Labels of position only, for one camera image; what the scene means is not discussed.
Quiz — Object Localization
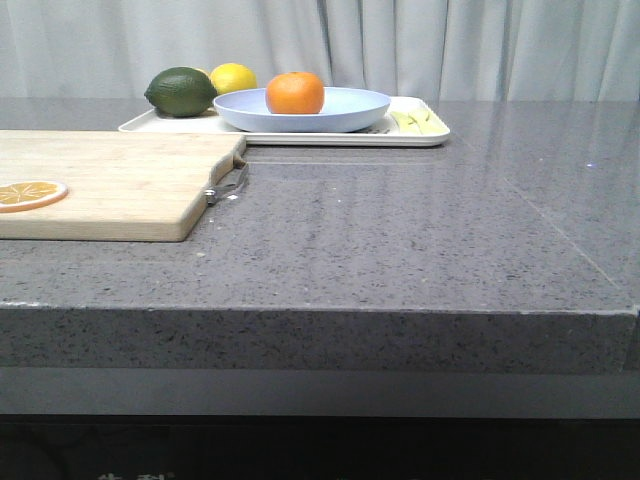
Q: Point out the light blue plate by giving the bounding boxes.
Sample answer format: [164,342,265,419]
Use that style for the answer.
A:
[213,87,391,133]

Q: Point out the orange fruit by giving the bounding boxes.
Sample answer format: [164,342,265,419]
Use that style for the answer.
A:
[265,72,325,114]

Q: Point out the white rectangular tray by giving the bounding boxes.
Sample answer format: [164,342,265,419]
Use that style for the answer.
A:
[118,96,451,147]

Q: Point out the yellow-green print on tray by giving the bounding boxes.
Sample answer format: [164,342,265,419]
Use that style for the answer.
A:
[390,109,447,135]

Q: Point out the yellow lemon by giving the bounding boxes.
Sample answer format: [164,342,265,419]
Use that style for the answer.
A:
[209,63,257,95]

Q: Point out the green lime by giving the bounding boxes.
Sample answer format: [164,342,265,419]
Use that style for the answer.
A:
[144,67,218,118]

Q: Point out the wooden cutting board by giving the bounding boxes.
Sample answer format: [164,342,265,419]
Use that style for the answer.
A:
[1,130,246,242]

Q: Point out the orange slice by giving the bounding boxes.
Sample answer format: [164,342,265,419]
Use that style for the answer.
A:
[1,180,69,213]

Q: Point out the white curtain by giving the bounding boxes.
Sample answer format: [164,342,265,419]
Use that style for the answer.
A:
[1,1,639,101]

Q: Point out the metal cutting board handle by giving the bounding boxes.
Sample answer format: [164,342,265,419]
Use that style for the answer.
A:
[204,153,249,206]

